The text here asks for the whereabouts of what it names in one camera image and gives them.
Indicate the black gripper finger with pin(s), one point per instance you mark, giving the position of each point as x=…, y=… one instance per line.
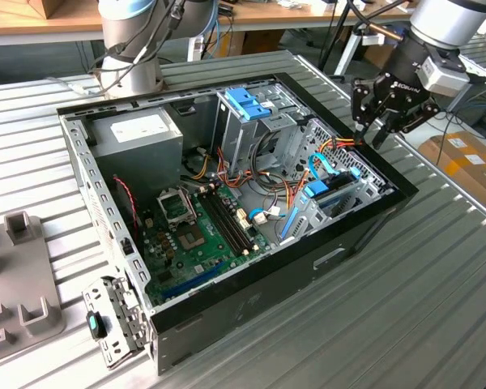
x=423, y=113
x=362, y=101

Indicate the hard disk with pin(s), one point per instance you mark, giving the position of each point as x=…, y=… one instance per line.
x=318, y=189

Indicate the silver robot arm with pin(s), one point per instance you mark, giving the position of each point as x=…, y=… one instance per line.
x=121, y=28

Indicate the grey metal disk bay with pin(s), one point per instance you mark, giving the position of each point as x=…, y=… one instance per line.
x=312, y=219

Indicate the cardboard box with labels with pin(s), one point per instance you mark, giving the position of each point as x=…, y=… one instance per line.
x=461, y=170

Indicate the black tripod stand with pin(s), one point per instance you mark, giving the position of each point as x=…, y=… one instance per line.
x=340, y=24

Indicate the blue plastic drive latch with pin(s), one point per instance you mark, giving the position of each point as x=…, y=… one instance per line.
x=247, y=105

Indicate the plain cardboard box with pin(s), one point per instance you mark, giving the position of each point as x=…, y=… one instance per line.
x=263, y=40

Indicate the long wooden desk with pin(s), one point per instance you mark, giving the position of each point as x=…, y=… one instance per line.
x=275, y=14

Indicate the grey metal drive cage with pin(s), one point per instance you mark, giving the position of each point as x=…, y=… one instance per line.
x=235, y=138

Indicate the RAM slot white clips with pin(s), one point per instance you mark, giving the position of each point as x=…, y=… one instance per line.
x=224, y=220
x=235, y=217

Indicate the RAM slot black clips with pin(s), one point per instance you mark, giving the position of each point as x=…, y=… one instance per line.
x=218, y=221
x=230, y=219

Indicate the black open PC case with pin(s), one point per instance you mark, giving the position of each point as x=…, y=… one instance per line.
x=267, y=291

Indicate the CPU socket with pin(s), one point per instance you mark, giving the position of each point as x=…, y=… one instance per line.
x=191, y=239

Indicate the grey power supply unit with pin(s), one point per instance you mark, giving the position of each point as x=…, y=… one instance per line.
x=137, y=162

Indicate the green motherboard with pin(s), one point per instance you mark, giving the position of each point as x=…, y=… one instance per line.
x=194, y=263

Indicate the blue expansion slot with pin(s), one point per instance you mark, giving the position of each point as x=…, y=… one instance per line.
x=194, y=279

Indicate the metal expansion card retainer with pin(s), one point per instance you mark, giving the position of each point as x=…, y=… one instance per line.
x=121, y=308

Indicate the small brown box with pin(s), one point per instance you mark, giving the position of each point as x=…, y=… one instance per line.
x=44, y=8

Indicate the black teal retainer latch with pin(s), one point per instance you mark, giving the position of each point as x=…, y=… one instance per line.
x=92, y=324

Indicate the grey parts rack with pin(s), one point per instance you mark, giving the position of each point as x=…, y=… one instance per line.
x=18, y=279

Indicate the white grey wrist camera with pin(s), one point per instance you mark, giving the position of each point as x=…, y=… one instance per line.
x=445, y=77

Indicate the black camera bracket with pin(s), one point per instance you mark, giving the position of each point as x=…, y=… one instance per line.
x=449, y=56

